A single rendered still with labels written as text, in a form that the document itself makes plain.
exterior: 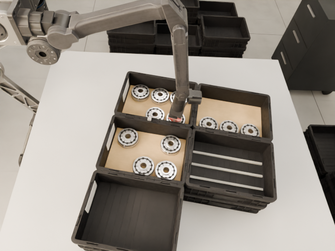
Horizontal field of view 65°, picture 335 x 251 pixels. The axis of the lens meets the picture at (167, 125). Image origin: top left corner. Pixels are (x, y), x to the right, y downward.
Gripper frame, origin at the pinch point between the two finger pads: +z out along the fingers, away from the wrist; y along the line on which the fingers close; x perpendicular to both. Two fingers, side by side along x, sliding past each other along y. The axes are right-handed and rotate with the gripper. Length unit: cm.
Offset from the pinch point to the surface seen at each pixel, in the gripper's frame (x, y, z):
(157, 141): 5.5, -14.4, 4.3
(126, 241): 5, -63, 5
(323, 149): -117, 47, 55
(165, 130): 3.0, -9.8, -0.7
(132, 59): 40, 51, 19
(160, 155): 1.8, -21.3, 4.2
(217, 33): -15, 127, 37
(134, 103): 24.0, 5.7, 5.0
